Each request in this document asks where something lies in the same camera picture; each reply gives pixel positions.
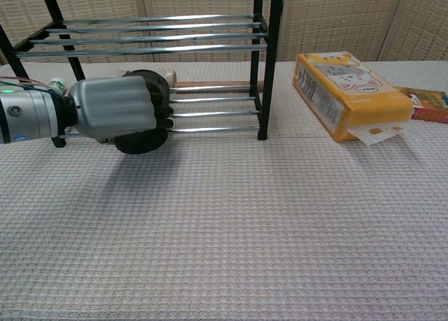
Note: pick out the white woven tablecloth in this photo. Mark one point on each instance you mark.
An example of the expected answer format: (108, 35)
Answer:
(210, 230)

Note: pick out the wooden rod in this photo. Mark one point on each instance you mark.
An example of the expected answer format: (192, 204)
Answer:
(210, 84)

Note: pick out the beige woven folding screen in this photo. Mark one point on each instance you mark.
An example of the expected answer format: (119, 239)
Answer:
(350, 20)

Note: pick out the black rubber slipper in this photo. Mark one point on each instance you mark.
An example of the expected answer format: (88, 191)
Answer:
(140, 144)

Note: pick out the cream bottle blue cap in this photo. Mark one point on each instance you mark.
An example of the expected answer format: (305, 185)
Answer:
(171, 77)

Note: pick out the black metal shoe rack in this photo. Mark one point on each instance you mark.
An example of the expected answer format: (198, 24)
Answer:
(273, 55)

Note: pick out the yellow cat tissue pack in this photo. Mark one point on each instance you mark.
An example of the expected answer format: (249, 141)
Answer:
(367, 100)

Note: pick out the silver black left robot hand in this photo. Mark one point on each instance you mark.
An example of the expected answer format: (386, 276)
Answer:
(112, 107)

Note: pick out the small white green bottle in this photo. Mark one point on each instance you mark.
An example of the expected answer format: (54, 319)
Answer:
(57, 85)

